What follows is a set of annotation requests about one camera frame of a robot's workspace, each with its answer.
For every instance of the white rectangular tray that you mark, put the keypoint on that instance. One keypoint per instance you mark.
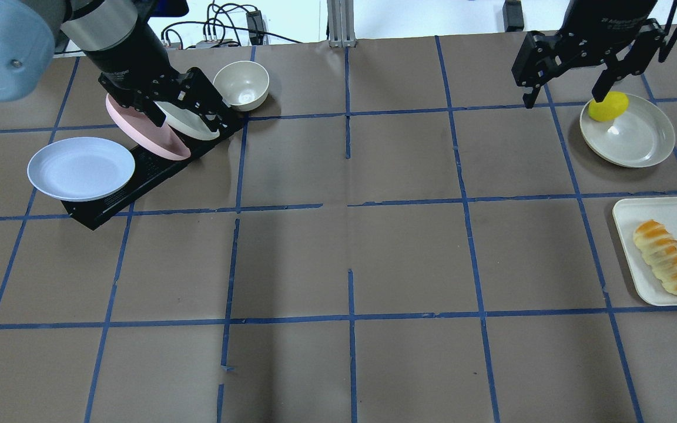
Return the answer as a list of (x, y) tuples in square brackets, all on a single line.
[(630, 213)]

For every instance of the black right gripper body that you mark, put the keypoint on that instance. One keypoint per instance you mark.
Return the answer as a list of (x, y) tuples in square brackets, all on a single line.
[(604, 20)]

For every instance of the black dish rack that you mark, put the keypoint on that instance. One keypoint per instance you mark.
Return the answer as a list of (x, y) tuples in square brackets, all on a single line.
[(150, 171)]

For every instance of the black power adapter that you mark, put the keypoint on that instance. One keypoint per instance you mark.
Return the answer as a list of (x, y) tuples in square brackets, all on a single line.
[(513, 16)]

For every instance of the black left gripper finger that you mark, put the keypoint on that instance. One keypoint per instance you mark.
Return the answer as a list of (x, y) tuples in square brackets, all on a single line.
[(142, 109), (205, 102)]

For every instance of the beige bowl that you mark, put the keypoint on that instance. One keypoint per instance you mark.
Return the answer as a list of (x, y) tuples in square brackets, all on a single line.
[(244, 85)]

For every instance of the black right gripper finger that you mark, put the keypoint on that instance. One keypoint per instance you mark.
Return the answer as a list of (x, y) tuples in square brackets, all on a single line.
[(535, 73), (635, 62)]

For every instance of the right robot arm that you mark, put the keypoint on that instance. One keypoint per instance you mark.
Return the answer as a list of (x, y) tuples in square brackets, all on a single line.
[(618, 34)]

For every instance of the white plate in rack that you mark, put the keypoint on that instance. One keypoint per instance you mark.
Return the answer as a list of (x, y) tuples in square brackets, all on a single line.
[(186, 122)]

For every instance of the blue plate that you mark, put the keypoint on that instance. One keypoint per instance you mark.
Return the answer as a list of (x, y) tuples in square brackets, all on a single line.
[(81, 169)]

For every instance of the striped bread loaf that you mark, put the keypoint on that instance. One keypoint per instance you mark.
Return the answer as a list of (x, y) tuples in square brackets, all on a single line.
[(659, 251)]

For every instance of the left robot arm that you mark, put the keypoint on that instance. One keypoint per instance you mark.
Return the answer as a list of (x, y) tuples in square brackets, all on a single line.
[(28, 32)]

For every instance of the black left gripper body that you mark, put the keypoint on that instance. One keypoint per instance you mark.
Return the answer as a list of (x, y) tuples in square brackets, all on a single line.
[(124, 60)]

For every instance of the yellow lemon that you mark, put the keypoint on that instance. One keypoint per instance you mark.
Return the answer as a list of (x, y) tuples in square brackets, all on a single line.
[(613, 106)]

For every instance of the beige round plate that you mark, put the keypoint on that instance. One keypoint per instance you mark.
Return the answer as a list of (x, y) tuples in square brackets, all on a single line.
[(642, 137)]

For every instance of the pink plate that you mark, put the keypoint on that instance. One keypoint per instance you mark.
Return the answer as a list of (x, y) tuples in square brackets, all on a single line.
[(161, 141)]

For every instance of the aluminium frame post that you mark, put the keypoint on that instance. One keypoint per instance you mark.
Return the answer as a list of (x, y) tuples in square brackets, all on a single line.
[(340, 24)]

